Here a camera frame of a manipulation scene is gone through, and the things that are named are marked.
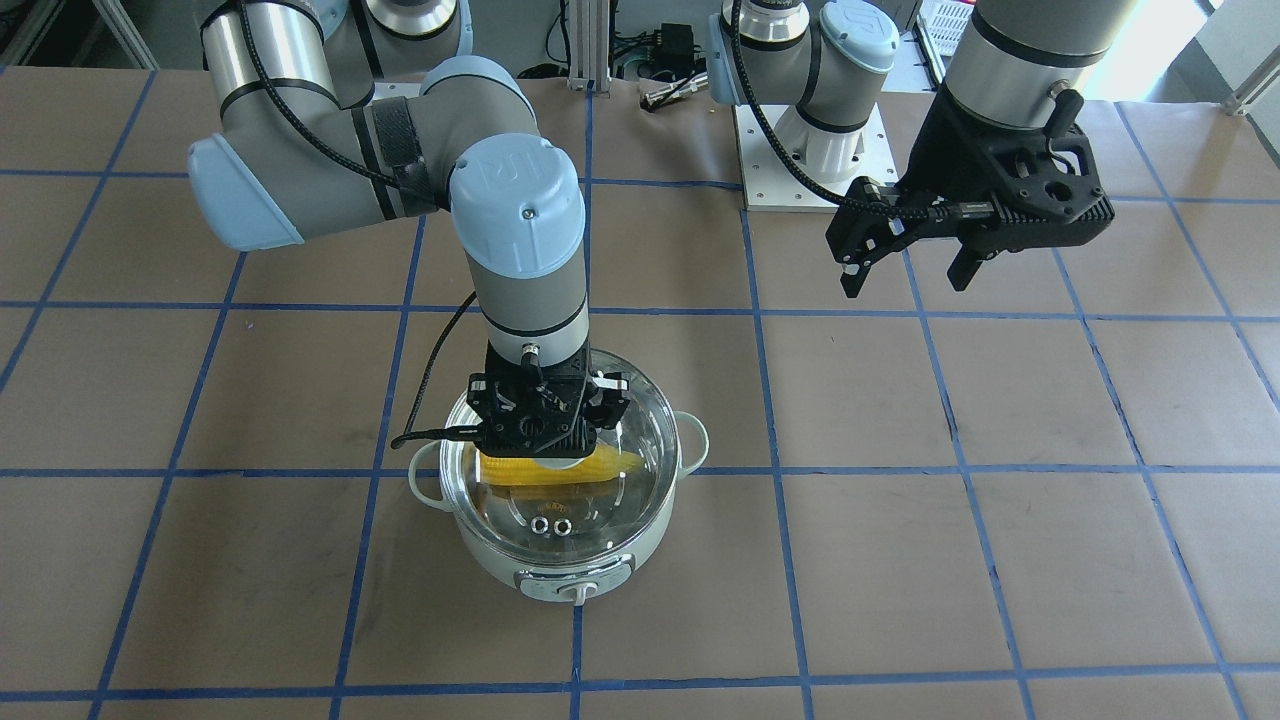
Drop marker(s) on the black power adapter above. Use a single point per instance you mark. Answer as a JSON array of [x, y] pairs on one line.
[[674, 49]]

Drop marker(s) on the mint green cooking pot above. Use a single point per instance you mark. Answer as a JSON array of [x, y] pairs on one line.
[[565, 540]]

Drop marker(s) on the yellow corn cob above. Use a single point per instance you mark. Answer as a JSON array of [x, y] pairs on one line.
[[606, 463]]

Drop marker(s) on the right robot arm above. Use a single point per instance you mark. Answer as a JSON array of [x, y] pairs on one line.
[[340, 114]]

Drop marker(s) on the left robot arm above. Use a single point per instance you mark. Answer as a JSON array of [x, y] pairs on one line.
[[830, 66]]

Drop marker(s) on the aluminium frame post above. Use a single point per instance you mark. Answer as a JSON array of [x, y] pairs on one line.
[[590, 40]]

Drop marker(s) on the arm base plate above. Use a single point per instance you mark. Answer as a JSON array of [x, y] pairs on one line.
[[829, 158]]

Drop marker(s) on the white plastic basket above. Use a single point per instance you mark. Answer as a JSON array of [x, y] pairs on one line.
[[944, 23]]

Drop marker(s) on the glass pot lid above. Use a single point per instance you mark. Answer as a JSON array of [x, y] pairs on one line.
[[560, 490]]

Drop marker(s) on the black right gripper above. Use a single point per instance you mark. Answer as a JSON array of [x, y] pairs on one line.
[[611, 391]]

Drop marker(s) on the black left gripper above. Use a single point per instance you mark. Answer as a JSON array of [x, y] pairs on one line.
[[953, 150]]

